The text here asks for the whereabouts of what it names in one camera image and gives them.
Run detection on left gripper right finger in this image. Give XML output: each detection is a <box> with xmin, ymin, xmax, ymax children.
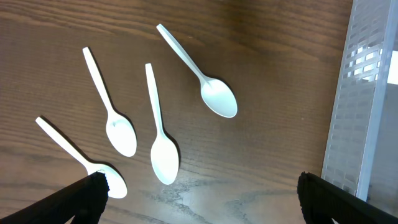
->
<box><xmin>297</xmin><ymin>172</ymin><xmax>397</xmax><ymax>224</ymax></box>

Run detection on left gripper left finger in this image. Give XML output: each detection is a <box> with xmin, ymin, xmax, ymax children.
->
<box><xmin>1</xmin><ymin>172</ymin><xmax>109</xmax><ymax>224</ymax></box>

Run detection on white plastic spoon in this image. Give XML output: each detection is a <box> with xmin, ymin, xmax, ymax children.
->
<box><xmin>145</xmin><ymin>63</ymin><xmax>179</xmax><ymax>185</ymax></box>
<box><xmin>82</xmin><ymin>47</ymin><xmax>137</xmax><ymax>157</ymax></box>
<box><xmin>35</xmin><ymin>116</ymin><xmax>127</xmax><ymax>199</ymax></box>
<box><xmin>156</xmin><ymin>24</ymin><xmax>238</xmax><ymax>118</ymax></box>

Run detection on white perforated plastic basket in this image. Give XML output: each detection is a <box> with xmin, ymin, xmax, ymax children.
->
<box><xmin>321</xmin><ymin>0</ymin><xmax>397</xmax><ymax>215</ymax></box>

